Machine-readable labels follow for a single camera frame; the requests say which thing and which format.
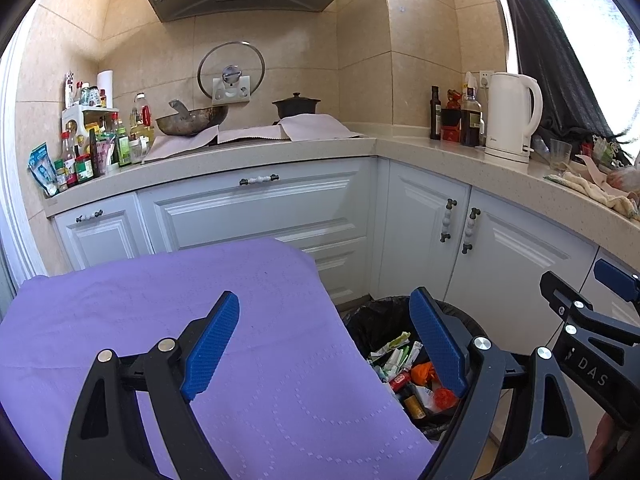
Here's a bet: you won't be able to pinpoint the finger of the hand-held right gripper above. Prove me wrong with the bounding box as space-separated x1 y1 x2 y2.
594 259 640 303
540 271 640 350

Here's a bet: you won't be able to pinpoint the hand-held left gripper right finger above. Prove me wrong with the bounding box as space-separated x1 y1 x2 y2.
409 287 591 480

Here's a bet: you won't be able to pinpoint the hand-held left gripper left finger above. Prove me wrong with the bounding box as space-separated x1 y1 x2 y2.
62 290 241 480

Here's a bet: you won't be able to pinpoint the orange plastic bag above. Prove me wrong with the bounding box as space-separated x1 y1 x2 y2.
410 361 436 386

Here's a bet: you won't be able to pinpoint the large white green tube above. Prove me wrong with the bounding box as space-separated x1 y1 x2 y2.
385 342 423 376

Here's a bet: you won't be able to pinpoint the yellow wrapper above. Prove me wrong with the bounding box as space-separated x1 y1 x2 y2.
370 331 413 356

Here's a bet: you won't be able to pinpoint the red plastic bag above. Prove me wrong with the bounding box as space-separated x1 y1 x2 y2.
432 387 460 411

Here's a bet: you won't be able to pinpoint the small brown bottle yellow label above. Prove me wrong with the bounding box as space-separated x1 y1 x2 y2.
402 394 427 420

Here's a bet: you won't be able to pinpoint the waste bin with black bag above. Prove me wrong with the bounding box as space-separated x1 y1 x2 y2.
342 295 506 443

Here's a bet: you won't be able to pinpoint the person's right hand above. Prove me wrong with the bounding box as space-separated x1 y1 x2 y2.
586 412 632 478

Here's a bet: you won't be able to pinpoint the purple tablecloth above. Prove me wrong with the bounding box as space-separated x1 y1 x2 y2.
0 237 441 480

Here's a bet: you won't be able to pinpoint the beige towel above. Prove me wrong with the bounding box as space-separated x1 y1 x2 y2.
544 170 640 218

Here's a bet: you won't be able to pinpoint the clear plastic bag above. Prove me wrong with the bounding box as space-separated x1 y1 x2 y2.
607 165 640 196

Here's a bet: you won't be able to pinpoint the green white packets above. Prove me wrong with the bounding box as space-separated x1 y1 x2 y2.
580 135 621 166

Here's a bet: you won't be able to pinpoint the clear glass cup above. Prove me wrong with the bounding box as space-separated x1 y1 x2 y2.
550 138 573 171

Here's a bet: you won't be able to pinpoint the white kitchen cabinet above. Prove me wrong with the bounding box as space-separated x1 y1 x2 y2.
47 137 640 411

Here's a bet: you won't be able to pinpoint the white electric kettle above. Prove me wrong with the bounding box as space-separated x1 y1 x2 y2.
484 72 543 163

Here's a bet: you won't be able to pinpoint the pale cloth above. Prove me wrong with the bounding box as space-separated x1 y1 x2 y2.
277 114 362 141
142 127 291 163

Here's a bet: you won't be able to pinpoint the brown sauce bottle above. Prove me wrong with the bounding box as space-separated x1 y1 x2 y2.
460 87 483 148

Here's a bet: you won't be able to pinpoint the red and black jar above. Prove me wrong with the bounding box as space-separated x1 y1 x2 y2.
441 89 463 143

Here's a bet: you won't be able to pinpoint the cluster of condiment bottles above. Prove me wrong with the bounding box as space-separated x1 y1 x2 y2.
52 74 156 188

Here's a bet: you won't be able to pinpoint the steel wok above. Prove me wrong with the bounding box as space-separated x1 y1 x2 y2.
155 100 230 137

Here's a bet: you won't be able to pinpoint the dark curtain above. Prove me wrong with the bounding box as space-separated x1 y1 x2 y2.
492 0 631 148

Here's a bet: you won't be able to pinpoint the dark green oil bottle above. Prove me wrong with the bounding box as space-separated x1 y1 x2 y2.
429 86 443 141

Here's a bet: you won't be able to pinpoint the blue white packet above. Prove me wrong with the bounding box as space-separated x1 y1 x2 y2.
28 142 60 197

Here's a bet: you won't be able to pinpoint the black lidded pot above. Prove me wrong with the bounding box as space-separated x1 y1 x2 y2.
272 92 321 120

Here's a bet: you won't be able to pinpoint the white lid holder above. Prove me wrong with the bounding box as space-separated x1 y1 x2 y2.
211 75 251 106

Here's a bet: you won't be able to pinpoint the window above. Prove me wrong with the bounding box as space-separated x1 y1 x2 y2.
520 0 640 136

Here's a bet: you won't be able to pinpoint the white spice rack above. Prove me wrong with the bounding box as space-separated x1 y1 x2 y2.
61 105 121 133

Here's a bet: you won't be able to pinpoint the paper towel roll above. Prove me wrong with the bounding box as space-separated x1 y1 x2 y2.
96 70 114 109

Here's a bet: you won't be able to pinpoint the glass pot lid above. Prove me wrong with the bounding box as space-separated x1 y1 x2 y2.
197 41 266 100

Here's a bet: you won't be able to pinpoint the upright white cabinet handle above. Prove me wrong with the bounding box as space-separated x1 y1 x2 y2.
462 207 482 253
440 199 458 243

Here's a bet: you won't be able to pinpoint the white door frame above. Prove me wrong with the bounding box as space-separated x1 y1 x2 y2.
0 25 51 291

